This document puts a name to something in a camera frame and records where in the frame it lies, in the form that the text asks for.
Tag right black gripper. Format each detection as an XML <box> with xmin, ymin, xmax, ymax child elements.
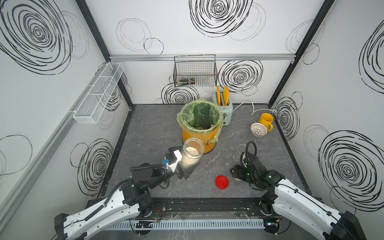
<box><xmin>229</xmin><ymin>163</ymin><xmax>258</xmax><ymax>184</ymax></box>

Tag cream lid oatmeal jar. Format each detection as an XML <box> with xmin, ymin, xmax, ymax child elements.
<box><xmin>180</xmin><ymin>138</ymin><xmax>205</xmax><ymax>169</ymax></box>

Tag red jar lid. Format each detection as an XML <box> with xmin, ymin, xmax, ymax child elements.
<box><xmin>215</xmin><ymin>175</ymin><xmax>229</xmax><ymax>190</ymax></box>

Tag yellow trash bin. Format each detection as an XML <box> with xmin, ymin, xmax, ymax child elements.
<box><xmin>182</xmin><ymin>128</ymin><xmax>219</xmax><ymax>154</ymax></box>

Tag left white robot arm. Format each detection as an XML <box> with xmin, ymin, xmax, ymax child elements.
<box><xmin>53</xmin><ymin>146</ymin><xmax>203</xmax><ymax>240</ymax></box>

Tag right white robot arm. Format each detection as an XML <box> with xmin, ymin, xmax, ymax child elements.
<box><xmin>231</xmin><ymin>141</ymin><xmax>366</xmax><ymax>240</ymax></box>

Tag white round sink strainer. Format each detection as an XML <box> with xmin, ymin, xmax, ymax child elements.
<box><xmin>250</xmin><ymin>123</ymin><xmax>268</xmax><ymax>137</ymax></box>

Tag green plastic bin liner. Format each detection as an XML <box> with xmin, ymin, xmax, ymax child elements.
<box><xmin>177</xmin><ymin>100</ymin><xmax>224</xmax><ymax>145</ymax></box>

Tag yellow mug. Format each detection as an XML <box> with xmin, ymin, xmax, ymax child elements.
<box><xmin>259</xmin><ymin>113</ymin><xmax>274</xmax><ymax>132</ymax></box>

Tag mint green toaster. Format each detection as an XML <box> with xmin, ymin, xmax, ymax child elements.
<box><xmin>212</xmin><ymin>93</ymin><xmax>234</xmax><ymax>126</ymax></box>

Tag right yellow toast slice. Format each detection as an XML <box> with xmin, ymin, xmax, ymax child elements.
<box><xmin>223</xmin><ymin>86</ymin><xmax>230</xmax><ymax>106</ymax></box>

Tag yellow toast slice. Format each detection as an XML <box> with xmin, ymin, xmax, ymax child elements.
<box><xmin>223</xmin><ymin>86</ymin><xmax>230</xmax><ymax>106</ymax></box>
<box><xmin>216</xmin><ymin>86</ymin><xmax>221</xmax><ymax>106</ymax></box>

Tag left yellow toast slice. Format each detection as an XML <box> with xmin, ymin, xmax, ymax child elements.
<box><xmin>216</xmin><ymin>86</ymin><xmax>221</xmax><ymax>106</ymax></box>

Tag dark item in basket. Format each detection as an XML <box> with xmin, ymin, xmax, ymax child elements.
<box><xmin>178</xmin><ymin>78</ymin><xmax>196</xmax><ymax>86</ymax></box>

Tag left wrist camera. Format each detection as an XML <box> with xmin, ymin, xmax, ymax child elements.
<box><xmin>163</xmin><ymin>150</ymin><xmax>183</xmax><ymax>173</ymax></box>

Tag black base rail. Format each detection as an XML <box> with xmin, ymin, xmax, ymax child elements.
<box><xmin>85</xmin><ymin>197</ymin><xmax>326</xmax><ymax>217</ymax></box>

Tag white slotted cable duct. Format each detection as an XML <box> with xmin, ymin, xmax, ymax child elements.
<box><xmin>107</xmin><ymin>219</ymin><xmax>265</xmax><ymax>231</ymax></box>

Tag white toaster power cord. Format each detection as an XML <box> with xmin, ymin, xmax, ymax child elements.
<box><xmin>232</xmin><ymin>100</ymin><xmax>277</xmax><ymax>116</ymax></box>

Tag black wire wall basket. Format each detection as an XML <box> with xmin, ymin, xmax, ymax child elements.
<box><xmin>173</xmin><ymin>55</ymin><xmax>219</xmax><ymax>88</ymax></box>

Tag white wire wall shelf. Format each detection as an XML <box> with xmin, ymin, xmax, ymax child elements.
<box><xmin>73</xmin><ymin>62</ymin><xmax>124</xmax><ymax>124</ymax></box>

